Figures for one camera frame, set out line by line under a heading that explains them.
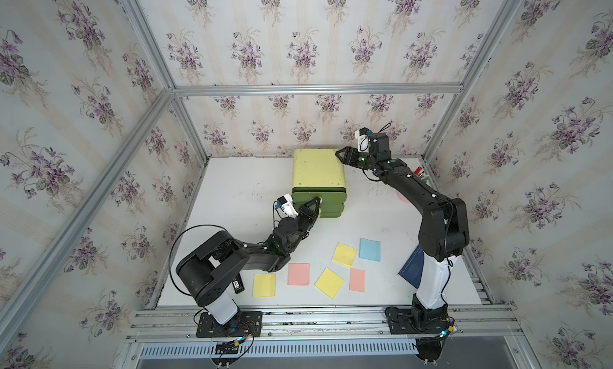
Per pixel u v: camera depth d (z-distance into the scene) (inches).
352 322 29.5
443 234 20.2
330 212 37.8
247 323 28.8
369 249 35.5
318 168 34.0
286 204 30.5
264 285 33.0
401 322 28.8
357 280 32.4
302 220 29.0
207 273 17.7
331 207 34.5
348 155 32.3
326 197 32.3
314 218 28.8
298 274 33.1
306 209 29.9
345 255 35.0
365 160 31.3
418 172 38.7
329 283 32.7
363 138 32.0
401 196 25.4
